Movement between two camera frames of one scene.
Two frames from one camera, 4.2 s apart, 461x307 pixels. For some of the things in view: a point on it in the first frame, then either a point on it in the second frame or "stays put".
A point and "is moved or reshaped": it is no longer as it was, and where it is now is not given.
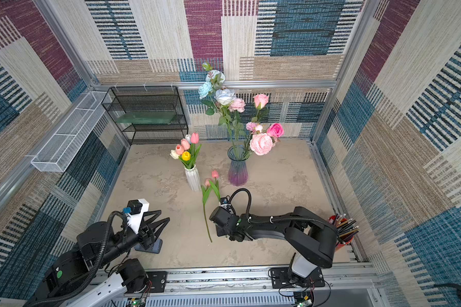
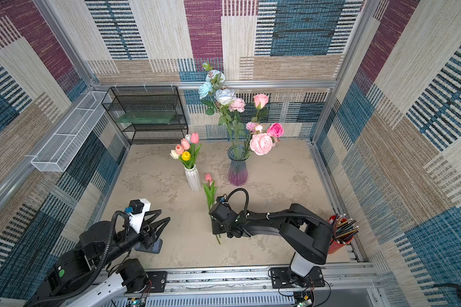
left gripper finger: x=157 y=233 stays put
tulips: x=205 y=193 is moved or reshaped
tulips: x=194 y=138 stays put
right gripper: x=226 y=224 stays put
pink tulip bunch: x=215 y=175 is moved or reshaped
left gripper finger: x=155 y=213 stays put
